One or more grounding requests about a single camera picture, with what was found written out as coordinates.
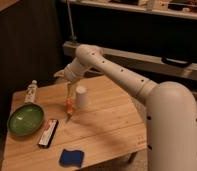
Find black case handle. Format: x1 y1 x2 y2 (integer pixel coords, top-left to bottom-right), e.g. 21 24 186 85
161 57 192 68

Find metal pole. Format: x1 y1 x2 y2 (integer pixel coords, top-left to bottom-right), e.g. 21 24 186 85
66 0 76 44

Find green ceramic bowl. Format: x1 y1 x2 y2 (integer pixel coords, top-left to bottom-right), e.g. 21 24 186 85
7 103 44 137

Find grey metal case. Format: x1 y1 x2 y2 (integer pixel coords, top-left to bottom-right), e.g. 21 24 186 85
63 42 197 81

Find white paper cup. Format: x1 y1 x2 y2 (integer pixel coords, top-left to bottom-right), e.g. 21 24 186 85
75 86 88 108

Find blue sponge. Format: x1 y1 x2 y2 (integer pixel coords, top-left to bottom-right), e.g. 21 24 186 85
59 149 84 168

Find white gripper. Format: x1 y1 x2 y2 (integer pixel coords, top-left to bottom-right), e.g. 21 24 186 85
54 64 85 99

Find black rectangular box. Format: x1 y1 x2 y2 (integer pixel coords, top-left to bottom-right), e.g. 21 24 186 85
38 119 59 148

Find cluttered wall shelf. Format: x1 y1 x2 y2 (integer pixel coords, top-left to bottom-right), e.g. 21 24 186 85
61 0 197 20

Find orange handled screwdriver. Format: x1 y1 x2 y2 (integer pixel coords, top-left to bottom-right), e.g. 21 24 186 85
66 99 73 122

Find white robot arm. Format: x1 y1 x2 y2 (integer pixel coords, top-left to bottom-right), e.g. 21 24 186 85
55 44 197 171

